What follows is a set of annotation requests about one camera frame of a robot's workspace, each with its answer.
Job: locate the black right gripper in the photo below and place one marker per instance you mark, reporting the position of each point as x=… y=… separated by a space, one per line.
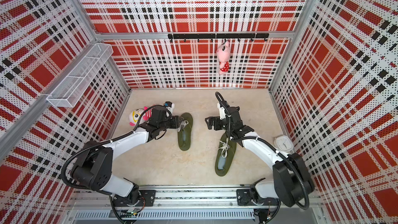
x=216 y=120

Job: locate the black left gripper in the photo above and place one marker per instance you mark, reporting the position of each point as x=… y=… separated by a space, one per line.
x=175 y=123

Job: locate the green shoe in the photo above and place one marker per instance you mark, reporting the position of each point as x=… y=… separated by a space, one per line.
x=185 y=131
x=225 y=155

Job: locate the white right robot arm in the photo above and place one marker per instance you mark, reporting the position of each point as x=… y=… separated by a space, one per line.
x=292 y=183

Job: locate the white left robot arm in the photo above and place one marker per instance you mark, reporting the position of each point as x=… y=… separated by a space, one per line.
x=91 y=167

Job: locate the white penguin plush toy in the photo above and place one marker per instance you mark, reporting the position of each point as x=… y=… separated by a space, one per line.
x=135 y=115

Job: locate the pink hanging plush toy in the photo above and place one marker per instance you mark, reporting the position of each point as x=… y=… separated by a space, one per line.
x=223 y=55

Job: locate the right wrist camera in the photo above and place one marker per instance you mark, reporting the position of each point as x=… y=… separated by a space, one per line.
x=222 y=113

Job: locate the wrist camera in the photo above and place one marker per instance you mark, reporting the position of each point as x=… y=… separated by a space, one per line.
x=169 y=105
x=222 y=113

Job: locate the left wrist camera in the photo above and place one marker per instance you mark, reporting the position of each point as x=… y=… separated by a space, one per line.
x=169 y=105

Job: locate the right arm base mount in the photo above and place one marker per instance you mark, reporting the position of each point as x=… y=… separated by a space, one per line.
x=248 y=197

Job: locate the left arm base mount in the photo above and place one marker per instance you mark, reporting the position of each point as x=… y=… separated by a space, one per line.
x=137 y=198

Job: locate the black hook rail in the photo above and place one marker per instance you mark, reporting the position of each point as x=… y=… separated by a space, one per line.
x=219 y=36

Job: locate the white wire mesh basket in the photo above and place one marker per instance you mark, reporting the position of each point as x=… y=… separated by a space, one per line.
x=72 y=87

